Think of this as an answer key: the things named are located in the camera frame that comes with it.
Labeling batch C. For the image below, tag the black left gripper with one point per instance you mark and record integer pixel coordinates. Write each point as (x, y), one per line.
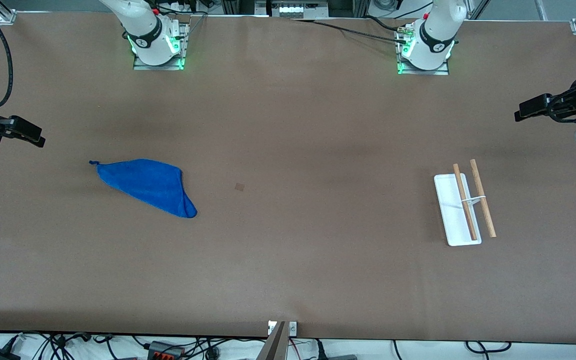
(574, 95)

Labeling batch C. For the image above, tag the blue microfibre towel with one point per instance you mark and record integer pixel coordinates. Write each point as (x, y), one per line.
(153, 187)

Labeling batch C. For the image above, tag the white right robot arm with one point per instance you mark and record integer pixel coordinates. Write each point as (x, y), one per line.
(145, 35)

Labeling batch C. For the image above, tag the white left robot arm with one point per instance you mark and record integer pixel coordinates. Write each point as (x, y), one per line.
(433, 40)

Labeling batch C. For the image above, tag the white rack with wooden bars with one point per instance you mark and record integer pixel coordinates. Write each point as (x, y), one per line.
(449, 200)

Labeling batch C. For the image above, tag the black power strip red switches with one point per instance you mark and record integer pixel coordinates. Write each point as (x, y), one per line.
(165, 351)

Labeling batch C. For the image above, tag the white power strip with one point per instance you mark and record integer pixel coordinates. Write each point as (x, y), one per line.
(298, 11)

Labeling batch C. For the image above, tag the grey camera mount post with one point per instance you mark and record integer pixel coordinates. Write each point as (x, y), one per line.
(274, 346)

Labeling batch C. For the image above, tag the small metal bracket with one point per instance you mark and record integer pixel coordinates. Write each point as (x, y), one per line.
(293, 328)

